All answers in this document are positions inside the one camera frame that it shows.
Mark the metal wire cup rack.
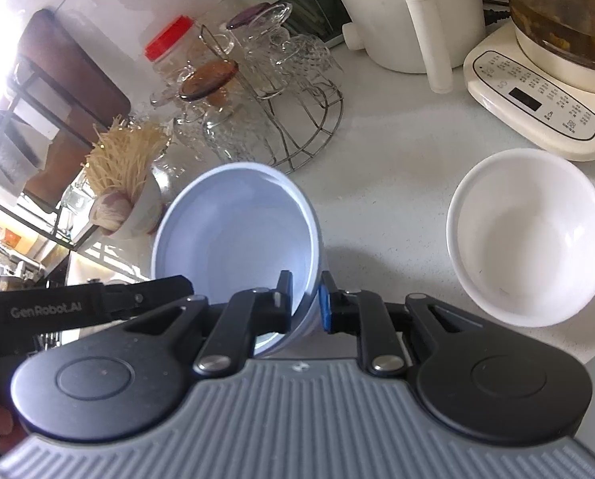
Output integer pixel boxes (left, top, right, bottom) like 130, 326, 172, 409
150, 2, 345, 176

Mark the cream electric kettle base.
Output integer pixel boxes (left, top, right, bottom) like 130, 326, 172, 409
463, 22, 595, 162

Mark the ceramic bowl with orange foot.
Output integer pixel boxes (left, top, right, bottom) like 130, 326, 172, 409
109, 170, 165, 237

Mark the patterned clear glass cup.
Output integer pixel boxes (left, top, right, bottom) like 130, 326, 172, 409
202, 109, 272, 163
272, 34, 339, 97
150, 62, 198, 111

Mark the glass cup with brown lid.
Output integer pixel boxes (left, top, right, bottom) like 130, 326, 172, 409
178, 59, 242, 128

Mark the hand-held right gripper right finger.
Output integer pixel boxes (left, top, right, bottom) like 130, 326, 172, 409
319, 270, 484, 379

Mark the brown wooden cutting board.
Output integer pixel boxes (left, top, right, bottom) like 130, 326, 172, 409
17, 8, 132, 206

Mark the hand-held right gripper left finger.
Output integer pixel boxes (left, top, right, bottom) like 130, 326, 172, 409
123, 269, 294, 378

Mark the glass cup with purple lid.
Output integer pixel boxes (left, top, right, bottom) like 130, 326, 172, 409
225, 2, 294, 58

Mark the pale green utensil holder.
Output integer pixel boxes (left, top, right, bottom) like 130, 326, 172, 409
234, 0, 349, 49

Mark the clear drinking glass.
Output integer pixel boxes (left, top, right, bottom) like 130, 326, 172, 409
60, 180, 95, 228

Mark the glass kettle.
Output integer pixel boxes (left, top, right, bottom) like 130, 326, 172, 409
502, 0, 595, 95

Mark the dry noodle bundle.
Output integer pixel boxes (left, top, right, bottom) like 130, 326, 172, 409
80, 116, 172, 201

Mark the white kitchen appliance with handle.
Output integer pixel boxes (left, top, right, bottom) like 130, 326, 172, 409
322, 0, 489, 94

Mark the black metal shelf frame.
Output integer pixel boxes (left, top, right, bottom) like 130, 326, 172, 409
0, 57, 106, 255

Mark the white ceramic bowl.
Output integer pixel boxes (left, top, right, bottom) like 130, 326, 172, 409
446, 148, 595, 329

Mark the clear jar with red lid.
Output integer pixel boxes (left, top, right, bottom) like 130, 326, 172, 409
144, 15, 204, 78

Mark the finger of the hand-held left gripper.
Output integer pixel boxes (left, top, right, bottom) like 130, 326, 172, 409
103, 274, 195, 322

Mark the sliced onion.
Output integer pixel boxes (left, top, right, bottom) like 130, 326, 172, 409
89, 190, 132, 234

